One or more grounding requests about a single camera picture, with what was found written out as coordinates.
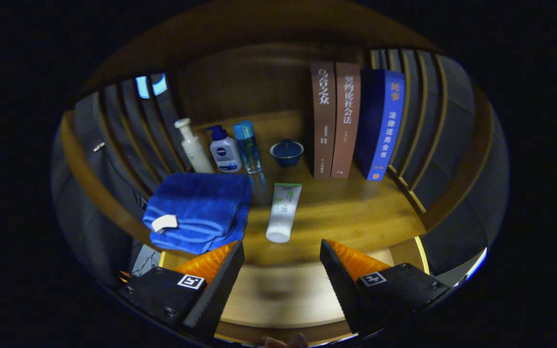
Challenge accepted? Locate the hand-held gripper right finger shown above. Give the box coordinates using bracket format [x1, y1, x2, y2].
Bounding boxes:
[319, 238, 453, 337]

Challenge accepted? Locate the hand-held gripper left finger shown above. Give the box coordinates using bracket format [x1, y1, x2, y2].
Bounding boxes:
[117, 241, 245, 341]

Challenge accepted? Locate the white tube with green print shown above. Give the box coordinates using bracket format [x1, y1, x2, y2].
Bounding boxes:
[265, 183, 303, 244]

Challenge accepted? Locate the wooden countertop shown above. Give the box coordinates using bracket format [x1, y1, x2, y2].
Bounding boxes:
[162, 110, 426, 266]

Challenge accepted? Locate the brown wooden cabinet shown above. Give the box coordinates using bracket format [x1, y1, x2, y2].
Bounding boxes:
[59, 2, 499, 290]

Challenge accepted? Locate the folded blue towel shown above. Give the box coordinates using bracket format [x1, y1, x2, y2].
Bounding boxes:
[142, 173, 252, 255]

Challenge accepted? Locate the white bottle with blue cap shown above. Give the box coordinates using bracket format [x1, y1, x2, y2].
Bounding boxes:
[206, 125, 243, 173]

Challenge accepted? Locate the white pump bottle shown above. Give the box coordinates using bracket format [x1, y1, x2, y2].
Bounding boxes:
[174, 118, 215, 174]

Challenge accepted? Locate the clear blue bottle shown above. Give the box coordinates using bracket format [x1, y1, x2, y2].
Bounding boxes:
[233, 120, 263, 174]

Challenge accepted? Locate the blue lidded tea cup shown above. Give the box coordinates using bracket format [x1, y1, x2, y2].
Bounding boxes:
[270, 139, 304, 168]

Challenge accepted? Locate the reddish brown book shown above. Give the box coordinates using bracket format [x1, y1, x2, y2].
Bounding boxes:
[331, 62, 361, 179]

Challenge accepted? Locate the blue book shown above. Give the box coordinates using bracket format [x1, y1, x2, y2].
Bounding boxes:
[354, 69, 406, 181]

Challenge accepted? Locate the dark brown book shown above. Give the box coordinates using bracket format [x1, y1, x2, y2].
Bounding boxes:
[310, 61, 337, 181]

